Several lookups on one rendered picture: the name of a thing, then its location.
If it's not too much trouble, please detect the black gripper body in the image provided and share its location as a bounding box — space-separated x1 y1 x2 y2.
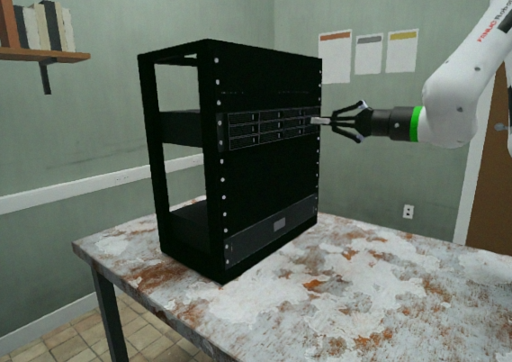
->
355 107 392 138

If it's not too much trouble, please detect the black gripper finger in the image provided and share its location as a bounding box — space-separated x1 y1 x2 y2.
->
310 121 365 144
310 100 367 122

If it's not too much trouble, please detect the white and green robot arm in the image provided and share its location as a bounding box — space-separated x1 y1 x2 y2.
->
389 0 512 157

